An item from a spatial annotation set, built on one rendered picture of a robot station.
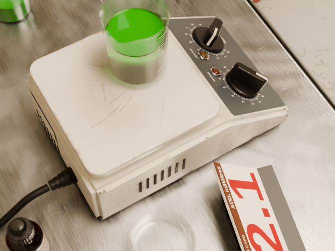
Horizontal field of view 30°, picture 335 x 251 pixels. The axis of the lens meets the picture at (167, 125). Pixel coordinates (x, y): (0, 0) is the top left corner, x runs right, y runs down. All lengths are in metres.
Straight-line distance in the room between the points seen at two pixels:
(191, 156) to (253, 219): 0.07
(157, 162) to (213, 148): 0.06
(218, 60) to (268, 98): 0.06
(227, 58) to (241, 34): 0.08
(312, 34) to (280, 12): 0.04
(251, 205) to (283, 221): 0.04
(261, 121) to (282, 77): 0.09
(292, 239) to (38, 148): 0.24
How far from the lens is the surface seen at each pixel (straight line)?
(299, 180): 0.58
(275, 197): 0.56
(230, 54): 0.59
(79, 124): 0.49
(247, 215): 0.53
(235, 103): 0.54
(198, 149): 0.52
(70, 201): 0.56
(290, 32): 0.66
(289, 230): 0.56
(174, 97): 0.50
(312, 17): 0.68
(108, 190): 0.49
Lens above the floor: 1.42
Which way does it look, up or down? 61 degrees down
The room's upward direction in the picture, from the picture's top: 3 degrees clockwise
